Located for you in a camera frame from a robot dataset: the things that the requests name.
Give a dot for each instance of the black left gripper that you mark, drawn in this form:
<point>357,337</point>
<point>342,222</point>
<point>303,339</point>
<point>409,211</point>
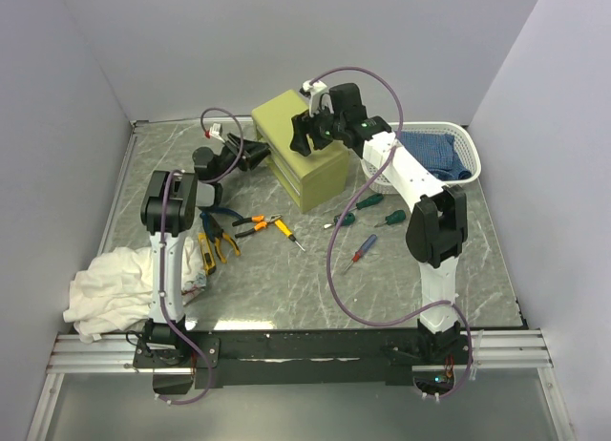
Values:
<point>253,154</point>

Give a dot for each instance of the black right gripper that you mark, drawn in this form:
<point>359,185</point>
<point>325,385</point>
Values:
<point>306,125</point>

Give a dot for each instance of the green metal drawer cabinet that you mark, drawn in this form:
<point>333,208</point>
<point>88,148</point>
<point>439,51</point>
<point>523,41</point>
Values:
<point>311,177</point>

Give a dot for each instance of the red blue screwdriver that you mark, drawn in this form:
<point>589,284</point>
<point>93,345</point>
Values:
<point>361,251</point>

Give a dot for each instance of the green stubby screwdriver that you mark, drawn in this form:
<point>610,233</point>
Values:
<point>346,220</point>

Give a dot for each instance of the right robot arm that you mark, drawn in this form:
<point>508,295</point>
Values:
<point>438,226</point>

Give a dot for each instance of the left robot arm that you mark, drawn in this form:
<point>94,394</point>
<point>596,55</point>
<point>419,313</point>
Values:
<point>168,211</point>

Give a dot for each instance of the orange black pliers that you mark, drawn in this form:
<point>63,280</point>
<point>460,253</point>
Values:
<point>258,223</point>

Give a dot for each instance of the yellow black pliers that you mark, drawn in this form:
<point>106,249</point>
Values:
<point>219,236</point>

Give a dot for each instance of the long green screwdriver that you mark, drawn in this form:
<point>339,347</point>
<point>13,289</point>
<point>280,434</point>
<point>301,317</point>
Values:
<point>367,202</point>

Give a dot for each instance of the yellow utility knife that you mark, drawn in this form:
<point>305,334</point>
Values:
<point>209,263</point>

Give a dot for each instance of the small green screwdriver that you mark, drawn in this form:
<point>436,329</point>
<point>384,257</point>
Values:
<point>393,218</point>

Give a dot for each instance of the blue checkered cloth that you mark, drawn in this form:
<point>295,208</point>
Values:
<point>436,153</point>

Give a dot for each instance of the white plastic basket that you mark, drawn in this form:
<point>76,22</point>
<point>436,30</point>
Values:
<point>463,144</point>

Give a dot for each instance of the white cloth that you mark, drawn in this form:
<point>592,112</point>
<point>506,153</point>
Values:
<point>113,294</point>

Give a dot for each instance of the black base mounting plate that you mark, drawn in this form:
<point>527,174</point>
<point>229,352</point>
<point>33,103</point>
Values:
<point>291,357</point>

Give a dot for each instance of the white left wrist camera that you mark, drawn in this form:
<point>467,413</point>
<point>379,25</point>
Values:
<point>215,131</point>

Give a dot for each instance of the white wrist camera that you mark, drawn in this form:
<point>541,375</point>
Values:
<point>215,131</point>
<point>314,91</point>

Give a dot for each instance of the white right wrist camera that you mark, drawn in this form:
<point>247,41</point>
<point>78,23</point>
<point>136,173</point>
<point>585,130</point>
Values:
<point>314,91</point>

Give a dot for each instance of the yellow handled screwdriver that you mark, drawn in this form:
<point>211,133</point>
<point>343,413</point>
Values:
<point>288,233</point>

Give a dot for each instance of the blue handled pliers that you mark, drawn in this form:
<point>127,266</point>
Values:
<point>214,211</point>

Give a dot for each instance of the aluminium frame rail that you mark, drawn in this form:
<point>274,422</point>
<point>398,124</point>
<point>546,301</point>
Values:
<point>513,348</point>

